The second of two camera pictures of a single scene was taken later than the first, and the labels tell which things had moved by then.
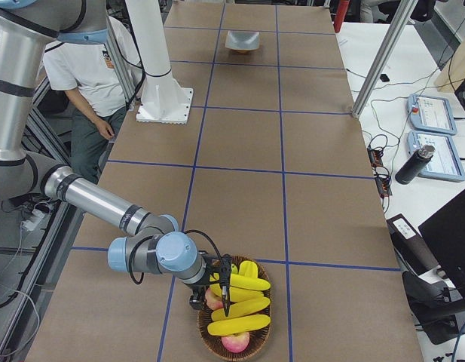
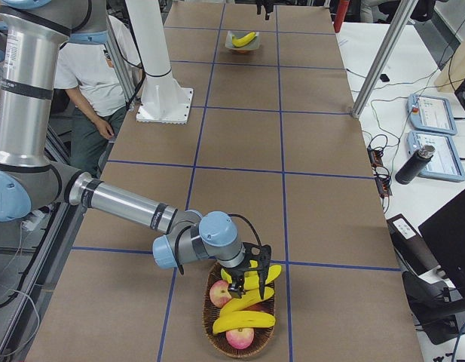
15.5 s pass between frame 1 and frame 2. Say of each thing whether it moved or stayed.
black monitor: stayed
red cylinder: stayed
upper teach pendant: stayed
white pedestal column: stayed
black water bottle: stayed
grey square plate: stayed
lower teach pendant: stayed
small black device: stayed
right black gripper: moved
